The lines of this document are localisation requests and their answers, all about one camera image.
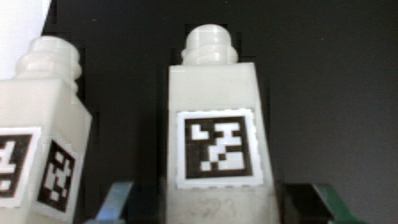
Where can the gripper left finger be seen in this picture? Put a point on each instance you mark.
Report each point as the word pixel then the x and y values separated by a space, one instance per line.
pixel 112 206

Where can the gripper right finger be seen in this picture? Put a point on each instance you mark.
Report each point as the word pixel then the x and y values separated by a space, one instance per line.
pixel 313 205

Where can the white leg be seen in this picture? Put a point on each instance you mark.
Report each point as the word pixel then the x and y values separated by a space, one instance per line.
pixel 218 187
pixel 44 123

